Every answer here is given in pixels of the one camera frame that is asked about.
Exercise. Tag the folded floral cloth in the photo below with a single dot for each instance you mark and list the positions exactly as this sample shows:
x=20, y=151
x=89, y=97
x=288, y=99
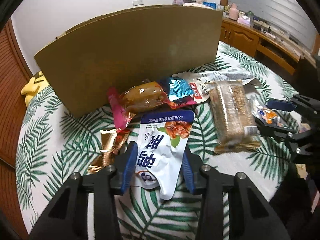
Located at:
x=188, y=3

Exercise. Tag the pink tissue box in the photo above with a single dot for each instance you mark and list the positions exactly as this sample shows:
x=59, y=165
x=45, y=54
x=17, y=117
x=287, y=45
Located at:
x=244, y=20

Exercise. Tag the grey window blind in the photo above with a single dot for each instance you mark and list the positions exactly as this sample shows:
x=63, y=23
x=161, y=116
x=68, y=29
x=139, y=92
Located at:
x=286, y=14

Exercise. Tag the white wall switch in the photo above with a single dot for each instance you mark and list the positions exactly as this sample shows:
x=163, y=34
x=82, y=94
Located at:
x=138, y=2

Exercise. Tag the clear sesame bar pack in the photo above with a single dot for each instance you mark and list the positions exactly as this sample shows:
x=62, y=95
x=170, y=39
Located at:
x=235, y=125

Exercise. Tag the silver orange snack packet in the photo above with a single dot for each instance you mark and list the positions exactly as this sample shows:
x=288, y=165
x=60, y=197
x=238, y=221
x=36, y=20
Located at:
x=263, y=113

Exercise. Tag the blue foil candy wrapper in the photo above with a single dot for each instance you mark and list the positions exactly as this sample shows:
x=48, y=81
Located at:
x=176, y=88

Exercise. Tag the leaf print bed sheet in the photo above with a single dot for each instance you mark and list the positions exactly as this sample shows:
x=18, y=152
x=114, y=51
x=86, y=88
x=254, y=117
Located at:
x=53, y=144

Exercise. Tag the wooden side cabinet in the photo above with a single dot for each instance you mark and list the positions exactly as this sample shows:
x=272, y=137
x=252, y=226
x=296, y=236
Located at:
x=254, y=43

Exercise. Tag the yellow Pikachu plush toy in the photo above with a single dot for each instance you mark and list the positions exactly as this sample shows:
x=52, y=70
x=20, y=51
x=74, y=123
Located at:
x=35, y=85

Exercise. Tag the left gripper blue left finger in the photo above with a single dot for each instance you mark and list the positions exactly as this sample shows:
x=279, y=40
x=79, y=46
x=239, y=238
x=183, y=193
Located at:
x=128, y=167

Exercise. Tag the pink thermos bottle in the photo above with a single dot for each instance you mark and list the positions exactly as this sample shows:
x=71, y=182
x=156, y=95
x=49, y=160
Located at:
x=233, y=12

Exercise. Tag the pink wrapped brown snack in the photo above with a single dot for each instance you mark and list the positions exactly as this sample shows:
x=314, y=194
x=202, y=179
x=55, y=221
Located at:
x=140, y=99

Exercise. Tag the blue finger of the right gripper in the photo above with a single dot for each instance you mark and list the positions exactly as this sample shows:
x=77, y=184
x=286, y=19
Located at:
x=282, y=105
x=271, y=130

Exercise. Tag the white blue snack pouch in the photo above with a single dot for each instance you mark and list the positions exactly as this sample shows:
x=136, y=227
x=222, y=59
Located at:
x=162, y=140

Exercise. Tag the brown louvered wardrobe door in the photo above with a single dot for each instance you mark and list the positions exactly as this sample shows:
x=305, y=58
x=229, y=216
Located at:
x=15, y=73

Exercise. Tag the large white paper bag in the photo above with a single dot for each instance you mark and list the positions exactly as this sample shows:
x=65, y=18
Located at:
x=202, y=82

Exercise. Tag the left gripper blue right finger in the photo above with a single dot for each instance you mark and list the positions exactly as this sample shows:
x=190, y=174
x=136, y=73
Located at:
x=191, y=165

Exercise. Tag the gold foil snack packet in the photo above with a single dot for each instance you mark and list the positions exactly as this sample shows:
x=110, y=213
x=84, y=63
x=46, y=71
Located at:
x=111, y=142

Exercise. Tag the brown cardboard box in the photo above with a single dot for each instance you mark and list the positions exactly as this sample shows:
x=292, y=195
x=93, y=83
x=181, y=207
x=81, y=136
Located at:
x=121, y=49

